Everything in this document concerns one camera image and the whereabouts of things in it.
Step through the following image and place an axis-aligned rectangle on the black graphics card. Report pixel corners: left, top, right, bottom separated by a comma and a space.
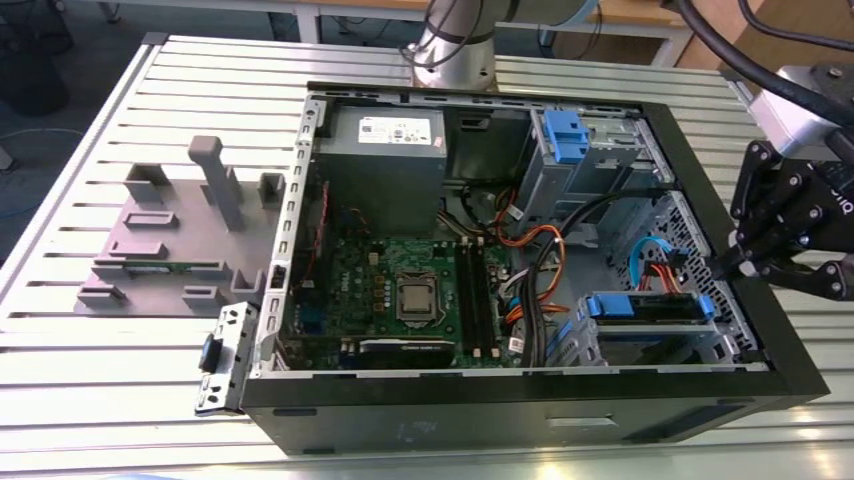
356, 337, 458, 370

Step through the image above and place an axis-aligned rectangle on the silver CPU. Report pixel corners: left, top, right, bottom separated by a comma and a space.
398, 284, 436, 314

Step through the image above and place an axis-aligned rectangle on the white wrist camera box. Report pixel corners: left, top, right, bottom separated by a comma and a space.
744, 64, 843, 162

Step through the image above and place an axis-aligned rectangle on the metal disk bay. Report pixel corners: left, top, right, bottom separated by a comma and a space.
576, 291, 761, 366

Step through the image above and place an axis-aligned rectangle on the black cable bundle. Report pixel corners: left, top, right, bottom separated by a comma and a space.
519, 189, 668, 366

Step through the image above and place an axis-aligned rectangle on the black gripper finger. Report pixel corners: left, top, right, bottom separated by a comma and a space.
716, 238, 854, 305
708, 139, 820, 267

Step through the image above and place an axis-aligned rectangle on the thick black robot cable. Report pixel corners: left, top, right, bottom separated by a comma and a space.
673, 0, 854, 124

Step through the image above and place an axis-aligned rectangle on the black RAM slot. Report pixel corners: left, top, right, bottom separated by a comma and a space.
453, 237, 482, 359
473, 237, 503, 359

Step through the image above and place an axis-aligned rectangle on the power wire with black plug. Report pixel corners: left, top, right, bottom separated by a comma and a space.
636, 262, 692, 297

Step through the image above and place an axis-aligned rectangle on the wooden desk with white frame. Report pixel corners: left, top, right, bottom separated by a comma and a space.
265, 0, 695, 69

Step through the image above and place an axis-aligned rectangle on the grey power supply unit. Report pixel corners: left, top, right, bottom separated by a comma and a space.
312, 104, 448, 239

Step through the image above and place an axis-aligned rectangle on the green motherboard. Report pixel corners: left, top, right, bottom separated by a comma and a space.
292, 237, 528, 371

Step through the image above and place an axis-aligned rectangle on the black PC case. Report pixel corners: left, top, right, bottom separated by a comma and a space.
237, 79, 831, 456

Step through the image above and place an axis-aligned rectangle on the blue data wire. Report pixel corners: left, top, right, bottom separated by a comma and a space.
628, 237, 689, 291

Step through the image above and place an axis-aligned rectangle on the grey parts rack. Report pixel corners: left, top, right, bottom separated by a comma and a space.
74, 135, 294, 320

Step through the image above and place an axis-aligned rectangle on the blue drive latch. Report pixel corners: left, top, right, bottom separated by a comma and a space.
543, 108, 592, 164

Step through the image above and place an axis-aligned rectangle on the hard disk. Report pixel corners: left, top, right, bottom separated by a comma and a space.
544, 292, 719, 365

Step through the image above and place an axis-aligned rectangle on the metal expansion slot bracket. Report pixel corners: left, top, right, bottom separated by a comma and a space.
192, 301, 260, 416

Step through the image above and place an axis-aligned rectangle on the CPU socket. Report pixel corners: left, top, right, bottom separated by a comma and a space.
390, 269, 446, 329

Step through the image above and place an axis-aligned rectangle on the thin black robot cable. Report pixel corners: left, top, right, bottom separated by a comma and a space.
737, 0, 854, 54

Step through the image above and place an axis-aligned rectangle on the green RAM stick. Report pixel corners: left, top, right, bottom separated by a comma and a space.
122, 263, 221, 275

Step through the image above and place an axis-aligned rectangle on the wooden cabinet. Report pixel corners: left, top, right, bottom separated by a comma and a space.
672, 0, 854, 71

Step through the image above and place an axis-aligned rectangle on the orange yellow wire bundle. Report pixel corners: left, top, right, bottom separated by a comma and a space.
496, 224, 568, 326

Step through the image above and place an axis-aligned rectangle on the metal optical drive cage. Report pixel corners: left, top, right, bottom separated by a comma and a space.
516, 107, 672, 236

